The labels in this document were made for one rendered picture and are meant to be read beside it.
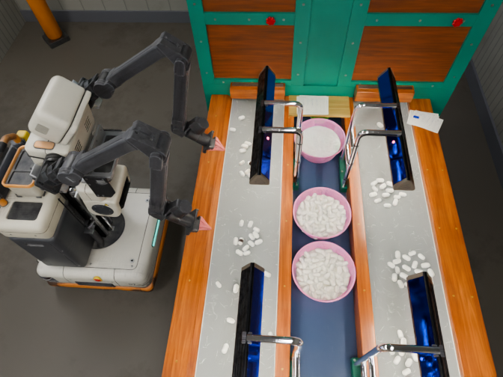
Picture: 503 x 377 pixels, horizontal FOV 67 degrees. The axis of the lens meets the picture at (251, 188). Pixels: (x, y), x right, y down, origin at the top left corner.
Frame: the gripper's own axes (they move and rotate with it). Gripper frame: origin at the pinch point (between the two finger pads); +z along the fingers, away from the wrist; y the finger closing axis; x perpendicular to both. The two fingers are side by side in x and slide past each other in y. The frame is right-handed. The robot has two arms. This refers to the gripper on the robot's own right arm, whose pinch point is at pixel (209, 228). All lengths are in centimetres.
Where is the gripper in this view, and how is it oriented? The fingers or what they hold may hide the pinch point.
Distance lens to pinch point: 164.0
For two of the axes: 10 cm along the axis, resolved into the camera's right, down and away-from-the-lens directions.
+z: 7.8, 3.8, 5.0
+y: 0.7, -8.5, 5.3
